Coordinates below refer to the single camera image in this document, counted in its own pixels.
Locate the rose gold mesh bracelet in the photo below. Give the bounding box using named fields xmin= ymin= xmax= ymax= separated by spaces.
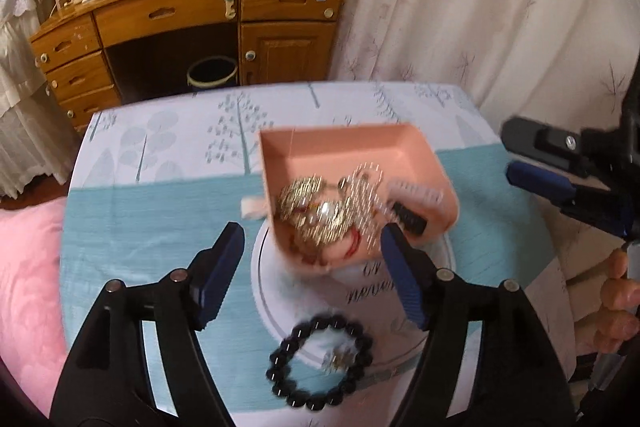
xmin=385 ymin=178 xmax=446 ymax=238

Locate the red string bracelet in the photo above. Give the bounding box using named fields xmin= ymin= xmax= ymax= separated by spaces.
xmin=299 ymin=225 xmax=362 ymax=266

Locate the white pearl necklace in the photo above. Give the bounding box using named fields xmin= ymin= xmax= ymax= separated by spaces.
xmin=339 ymin=160 xmax=396 ymax=253

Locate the gold chain necklace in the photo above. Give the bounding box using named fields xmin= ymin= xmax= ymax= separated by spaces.
xmin=275 ymin=174 xmax=357 ymax=253

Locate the pink plastic jewelry tray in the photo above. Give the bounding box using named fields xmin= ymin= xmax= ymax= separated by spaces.
xmin=240 ymin=124 xmax=460 ymax=277

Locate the person's right hand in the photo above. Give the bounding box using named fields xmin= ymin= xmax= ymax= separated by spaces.
xmin=575 ymin=249 xmax=640 ymax=355

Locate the pink quilt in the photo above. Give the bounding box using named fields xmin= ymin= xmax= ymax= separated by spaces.
xmin=1 ymin=197 xmax=67 ymax=414

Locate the white floral curtain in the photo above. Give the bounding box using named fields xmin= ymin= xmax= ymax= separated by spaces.
xmin=331 ymin=0 xmax=639 ymax=131

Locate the tree print tablecloth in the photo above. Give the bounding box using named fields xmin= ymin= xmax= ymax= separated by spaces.
xmin=60 ymin=82 xmax=576 ymax=426

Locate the white lace cover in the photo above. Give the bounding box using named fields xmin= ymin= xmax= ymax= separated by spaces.
xmin=1 ymin=0 xmax=79 ymax=198

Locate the black waste bin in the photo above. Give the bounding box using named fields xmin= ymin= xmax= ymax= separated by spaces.
xmin=186 ymin=55 xmax=239 ymax=91

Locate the wooden desk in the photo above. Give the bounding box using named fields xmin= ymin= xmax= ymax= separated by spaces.
xmin=30 ymin=0 xmax=344 ymax=131

